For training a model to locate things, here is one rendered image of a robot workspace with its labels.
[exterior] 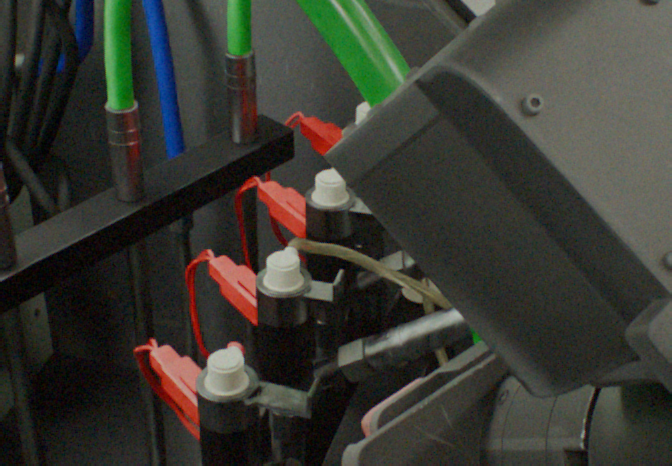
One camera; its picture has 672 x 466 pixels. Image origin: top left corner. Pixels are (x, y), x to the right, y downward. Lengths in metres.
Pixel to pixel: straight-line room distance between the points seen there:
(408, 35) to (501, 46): 0.64
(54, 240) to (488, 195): 0.54
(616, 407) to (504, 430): 0.05
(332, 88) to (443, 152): 0.66
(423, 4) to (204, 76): 0.16
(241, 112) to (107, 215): 0.11
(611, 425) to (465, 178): 0.07
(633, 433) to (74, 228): 0.54
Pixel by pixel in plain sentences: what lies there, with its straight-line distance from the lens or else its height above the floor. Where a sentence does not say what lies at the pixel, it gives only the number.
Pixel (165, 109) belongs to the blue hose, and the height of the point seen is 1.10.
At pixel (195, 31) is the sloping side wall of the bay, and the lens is 0.89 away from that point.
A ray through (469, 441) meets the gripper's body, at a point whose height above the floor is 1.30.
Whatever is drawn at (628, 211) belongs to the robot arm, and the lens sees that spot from 0.20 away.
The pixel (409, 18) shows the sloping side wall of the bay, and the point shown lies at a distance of 0.84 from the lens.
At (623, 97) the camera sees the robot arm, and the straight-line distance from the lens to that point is 0.21.
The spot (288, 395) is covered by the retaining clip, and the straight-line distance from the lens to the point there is 0.60.
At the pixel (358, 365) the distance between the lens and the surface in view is 0.67.
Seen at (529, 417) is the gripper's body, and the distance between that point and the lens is 0.30.
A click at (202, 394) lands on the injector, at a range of 0.60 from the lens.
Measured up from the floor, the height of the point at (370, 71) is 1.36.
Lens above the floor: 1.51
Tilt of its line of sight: 34 degrees down
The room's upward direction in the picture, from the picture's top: straight up
